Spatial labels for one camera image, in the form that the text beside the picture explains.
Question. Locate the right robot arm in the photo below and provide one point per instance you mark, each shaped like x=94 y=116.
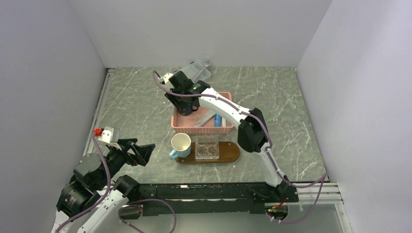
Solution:
x=253 y=137

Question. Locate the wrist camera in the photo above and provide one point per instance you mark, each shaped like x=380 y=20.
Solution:
x=164 y=80
x=108 y=135

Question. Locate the pink plastic basket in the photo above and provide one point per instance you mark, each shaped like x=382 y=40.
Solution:
x=185 y=124

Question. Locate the silver wrench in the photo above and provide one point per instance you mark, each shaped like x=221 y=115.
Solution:
x=205 y=66

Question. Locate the oval wooden tray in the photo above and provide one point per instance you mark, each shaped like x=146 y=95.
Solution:
x=228 y=152

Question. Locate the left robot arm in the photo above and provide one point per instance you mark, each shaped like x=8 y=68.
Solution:
x=91 y=197

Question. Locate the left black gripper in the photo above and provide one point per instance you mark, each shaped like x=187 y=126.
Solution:
x=142 y=152

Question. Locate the light blue mug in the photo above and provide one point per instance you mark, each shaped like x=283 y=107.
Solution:
x=181 y=146

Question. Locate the clear acrylic toothbrush holder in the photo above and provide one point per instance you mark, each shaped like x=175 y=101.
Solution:
x=207 y=148

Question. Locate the aluminium side rail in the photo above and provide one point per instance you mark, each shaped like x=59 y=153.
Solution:
x=97 y=115

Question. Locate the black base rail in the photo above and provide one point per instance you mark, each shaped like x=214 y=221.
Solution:
x=201 y=198

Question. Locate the dark blue mug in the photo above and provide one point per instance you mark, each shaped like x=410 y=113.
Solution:
x=186 y=110

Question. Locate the clear plastic box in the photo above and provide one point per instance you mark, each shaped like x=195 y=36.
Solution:
x=193 y=68

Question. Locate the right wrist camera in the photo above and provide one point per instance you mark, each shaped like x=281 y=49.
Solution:
x=164 y=80

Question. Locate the blue toothpaste tube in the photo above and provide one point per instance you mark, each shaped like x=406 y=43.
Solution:
x=217 y=120

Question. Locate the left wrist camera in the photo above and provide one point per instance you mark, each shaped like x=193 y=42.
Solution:
x=108 y=135

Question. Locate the white toothpaste tube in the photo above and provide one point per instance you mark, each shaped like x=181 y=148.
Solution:
x=204 y=119

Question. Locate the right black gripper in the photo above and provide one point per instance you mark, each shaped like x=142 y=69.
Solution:
x=172 y=98

